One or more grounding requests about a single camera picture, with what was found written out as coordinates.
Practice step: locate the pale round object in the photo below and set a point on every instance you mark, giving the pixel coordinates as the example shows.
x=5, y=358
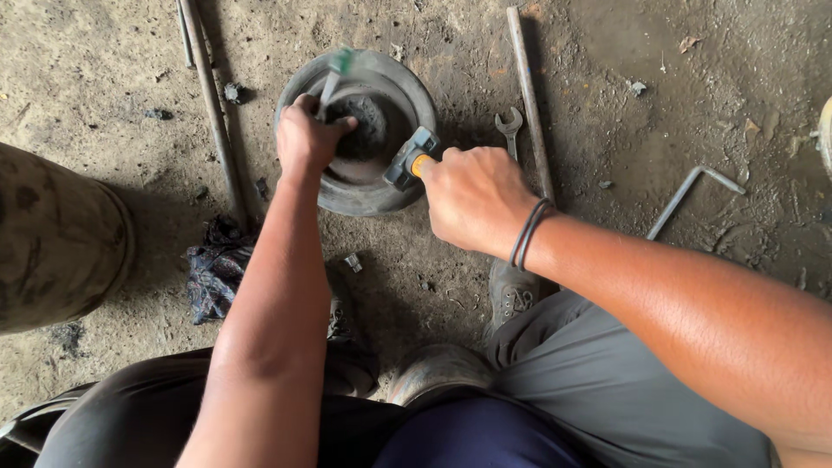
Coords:
x=825, y=133

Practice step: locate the dark patterned rag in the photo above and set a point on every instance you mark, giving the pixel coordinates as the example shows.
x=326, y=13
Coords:
x=216, y=273

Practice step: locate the person's left hand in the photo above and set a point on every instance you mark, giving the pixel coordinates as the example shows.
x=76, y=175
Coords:
x=307, y=139

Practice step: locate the person's shoe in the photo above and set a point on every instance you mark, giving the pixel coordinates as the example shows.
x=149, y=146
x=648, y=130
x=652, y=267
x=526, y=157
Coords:
x=510, y=296
x=348, y=344

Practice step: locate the long rusty metal rod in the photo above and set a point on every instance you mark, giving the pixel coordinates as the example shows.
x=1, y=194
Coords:
x=212, y=110
x=530, y=97

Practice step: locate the bent steel hex key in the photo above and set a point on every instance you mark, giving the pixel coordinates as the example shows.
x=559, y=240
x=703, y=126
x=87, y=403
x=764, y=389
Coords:
x=682, y=195

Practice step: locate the person's grey trousers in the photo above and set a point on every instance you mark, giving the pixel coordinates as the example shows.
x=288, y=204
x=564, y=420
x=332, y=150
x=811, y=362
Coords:
x=617, y=383

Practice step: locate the thin metal rod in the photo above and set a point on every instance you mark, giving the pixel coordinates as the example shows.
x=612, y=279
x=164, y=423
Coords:
x=184, y=34

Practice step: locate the person's right shoe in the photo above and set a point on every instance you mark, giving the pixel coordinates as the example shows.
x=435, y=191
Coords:
x=510, y=296

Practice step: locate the round metal wheel hub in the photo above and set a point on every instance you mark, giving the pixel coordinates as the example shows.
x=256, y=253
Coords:
x=383, y=104

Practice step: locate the round metal seat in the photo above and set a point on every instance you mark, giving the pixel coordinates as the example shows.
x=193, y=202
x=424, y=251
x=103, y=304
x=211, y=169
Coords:
x=435, y=370

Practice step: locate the person's left shoe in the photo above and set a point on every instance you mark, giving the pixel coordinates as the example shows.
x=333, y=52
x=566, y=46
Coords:
x=348, y=344

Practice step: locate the small metal socket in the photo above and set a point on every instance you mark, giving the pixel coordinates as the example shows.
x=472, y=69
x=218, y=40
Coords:
x=353, y=262

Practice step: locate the black wrist bands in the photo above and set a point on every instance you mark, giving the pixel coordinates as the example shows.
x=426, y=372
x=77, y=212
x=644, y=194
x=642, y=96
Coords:
x=528, y=233

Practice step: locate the person's right fingers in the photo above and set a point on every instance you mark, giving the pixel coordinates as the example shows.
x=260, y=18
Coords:
x=437, y=170

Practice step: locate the person's dark blue shirt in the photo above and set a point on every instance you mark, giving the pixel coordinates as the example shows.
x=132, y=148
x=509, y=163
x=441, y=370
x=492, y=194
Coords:
x=478, y=435

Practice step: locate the open end steel wrench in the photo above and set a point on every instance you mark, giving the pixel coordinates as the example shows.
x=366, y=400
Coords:
x=509, y=130

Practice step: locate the person's right hand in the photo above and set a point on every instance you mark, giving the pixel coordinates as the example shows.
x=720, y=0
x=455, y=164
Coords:
x=478, y=198

